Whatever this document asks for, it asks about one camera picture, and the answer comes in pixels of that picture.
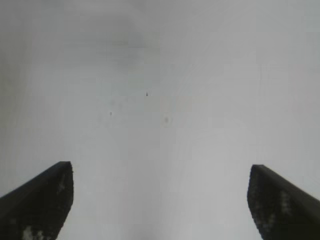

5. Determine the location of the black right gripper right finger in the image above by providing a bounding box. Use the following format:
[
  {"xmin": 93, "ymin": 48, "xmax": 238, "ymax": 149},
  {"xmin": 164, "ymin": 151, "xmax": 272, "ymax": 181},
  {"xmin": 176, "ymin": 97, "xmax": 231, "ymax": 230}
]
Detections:
[{"xmin": 246, "ymin": 163, "xmax": 320, "ymax": 240}]

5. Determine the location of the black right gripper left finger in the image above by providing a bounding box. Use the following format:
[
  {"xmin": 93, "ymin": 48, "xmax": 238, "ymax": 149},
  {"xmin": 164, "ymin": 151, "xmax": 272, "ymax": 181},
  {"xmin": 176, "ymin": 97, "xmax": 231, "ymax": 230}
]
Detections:
[{"xmin": 0, "ymin": 161, "xmax": 75, "ymax": 240}]

